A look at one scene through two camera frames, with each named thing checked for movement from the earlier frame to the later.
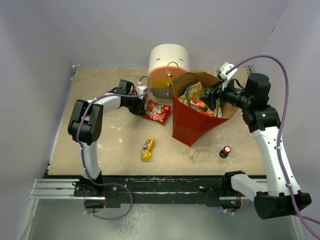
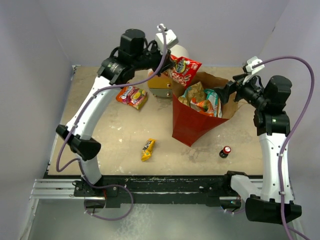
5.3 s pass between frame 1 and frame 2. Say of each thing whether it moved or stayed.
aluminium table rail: stayed
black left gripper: moved
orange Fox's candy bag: stayed
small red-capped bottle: stayed
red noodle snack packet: moved
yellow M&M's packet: stayed
